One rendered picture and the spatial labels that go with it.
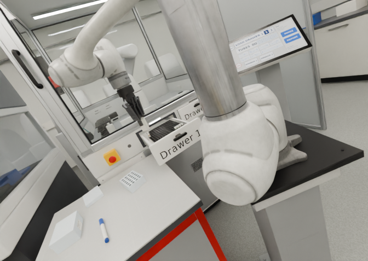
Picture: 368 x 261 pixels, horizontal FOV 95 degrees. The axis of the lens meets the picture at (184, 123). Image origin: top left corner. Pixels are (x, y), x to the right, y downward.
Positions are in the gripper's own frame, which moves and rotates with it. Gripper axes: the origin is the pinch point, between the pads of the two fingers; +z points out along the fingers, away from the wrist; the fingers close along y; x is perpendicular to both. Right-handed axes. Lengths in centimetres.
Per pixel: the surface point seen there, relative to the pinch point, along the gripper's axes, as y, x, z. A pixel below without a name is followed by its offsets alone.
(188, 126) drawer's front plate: 2.5, -20.7, 8.7
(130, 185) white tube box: -19.0, 9.3, 20.7
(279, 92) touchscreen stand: 77, -78, 32
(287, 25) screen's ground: 82, -93, -13
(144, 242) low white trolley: -42.6, -8.3, 24.4
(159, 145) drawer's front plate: -8.8, -7.9, 9.6
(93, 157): -3.9, 37.9, 8.6
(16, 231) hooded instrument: -40, 57, 17
